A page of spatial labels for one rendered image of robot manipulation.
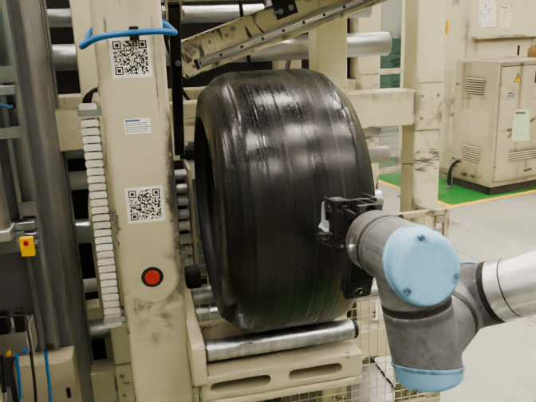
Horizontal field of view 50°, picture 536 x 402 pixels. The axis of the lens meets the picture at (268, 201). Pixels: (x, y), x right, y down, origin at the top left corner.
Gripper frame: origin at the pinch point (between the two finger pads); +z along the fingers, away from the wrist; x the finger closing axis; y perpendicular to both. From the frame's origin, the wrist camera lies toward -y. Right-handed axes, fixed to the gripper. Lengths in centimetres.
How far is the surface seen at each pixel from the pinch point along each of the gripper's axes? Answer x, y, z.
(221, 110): 15.9, 21.9, 13.9
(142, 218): 32.6, 0.9, 21.6
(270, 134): 8.3, 17.1, 6.1
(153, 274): 31.4, -11.3, 22.5
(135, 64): 31.0, 31.5, 18.1
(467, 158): -285, -41, 414
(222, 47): 8, 38, 57
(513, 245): -230, -89, 266
